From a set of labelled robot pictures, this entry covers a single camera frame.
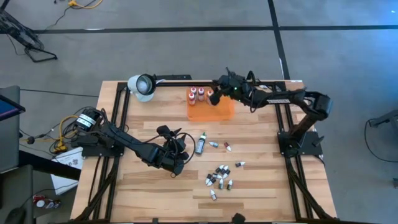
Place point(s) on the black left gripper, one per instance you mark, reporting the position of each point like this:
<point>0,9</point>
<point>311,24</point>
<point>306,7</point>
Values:
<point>174,143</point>

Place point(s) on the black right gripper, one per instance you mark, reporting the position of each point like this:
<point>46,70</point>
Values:
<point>233,87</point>

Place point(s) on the large pink-capped food coloring bottle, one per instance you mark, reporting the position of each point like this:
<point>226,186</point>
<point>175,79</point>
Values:
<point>201,94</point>
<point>193,90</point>

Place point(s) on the large green-capped food coloring bottle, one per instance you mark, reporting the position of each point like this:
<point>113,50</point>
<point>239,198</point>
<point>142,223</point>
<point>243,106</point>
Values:
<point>200,146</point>

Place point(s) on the small blue food coloring bottle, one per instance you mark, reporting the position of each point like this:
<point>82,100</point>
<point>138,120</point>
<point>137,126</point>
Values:
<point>214,144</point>

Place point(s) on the small red food coloring bottle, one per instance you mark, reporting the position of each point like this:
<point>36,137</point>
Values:
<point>227,146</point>

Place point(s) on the small black food coloring bottle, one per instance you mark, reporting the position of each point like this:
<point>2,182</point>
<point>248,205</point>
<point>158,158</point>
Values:
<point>219,170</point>
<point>208,179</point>
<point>212,181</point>

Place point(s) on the small dark green coloring bottle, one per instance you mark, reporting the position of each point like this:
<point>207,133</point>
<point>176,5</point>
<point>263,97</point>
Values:
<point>220,185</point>
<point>229,186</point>

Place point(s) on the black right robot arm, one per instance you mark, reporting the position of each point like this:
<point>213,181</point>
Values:
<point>286,98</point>

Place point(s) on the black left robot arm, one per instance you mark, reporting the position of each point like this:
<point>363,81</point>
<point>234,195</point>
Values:
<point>130,141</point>

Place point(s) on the small purple food coloring bottle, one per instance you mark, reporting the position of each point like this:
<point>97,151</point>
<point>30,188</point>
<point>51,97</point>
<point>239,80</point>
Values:
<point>227,173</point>
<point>224,169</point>

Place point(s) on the orange translucent plastic bin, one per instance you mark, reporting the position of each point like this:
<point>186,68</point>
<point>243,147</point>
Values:
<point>211,113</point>

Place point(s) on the black power strip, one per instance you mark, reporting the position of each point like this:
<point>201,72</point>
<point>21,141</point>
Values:
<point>174,76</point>

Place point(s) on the white spotlight lamp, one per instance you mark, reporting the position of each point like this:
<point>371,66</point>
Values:
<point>138,85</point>

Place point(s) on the small orange-red label bottle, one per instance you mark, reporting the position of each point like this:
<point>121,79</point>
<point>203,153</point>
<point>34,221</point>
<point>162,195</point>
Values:
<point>213,196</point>

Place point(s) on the white paper box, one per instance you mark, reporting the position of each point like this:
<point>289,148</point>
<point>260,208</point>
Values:
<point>62,186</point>

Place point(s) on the red and white packet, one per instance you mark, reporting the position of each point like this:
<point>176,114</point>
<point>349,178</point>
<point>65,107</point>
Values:
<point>40,203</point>

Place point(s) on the grey cabinet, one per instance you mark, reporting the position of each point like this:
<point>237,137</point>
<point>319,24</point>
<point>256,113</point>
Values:
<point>9,140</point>

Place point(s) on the blue-screen tablet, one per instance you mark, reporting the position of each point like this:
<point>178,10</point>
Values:
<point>6,107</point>

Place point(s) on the black computer mouse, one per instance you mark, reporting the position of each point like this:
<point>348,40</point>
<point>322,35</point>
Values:
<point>15,216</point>

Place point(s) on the black tripod stand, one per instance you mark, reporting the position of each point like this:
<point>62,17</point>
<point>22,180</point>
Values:
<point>18,32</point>

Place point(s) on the black aluminium table frame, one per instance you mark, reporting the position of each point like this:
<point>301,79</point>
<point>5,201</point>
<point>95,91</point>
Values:
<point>192,83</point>

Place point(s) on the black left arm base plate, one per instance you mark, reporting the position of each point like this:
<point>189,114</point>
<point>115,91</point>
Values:
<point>93,151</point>

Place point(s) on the black table-level camera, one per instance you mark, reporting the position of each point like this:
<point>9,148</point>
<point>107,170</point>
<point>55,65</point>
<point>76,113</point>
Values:
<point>238,218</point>

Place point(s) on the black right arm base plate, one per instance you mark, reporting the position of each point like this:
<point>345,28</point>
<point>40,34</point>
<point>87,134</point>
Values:
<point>308,146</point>

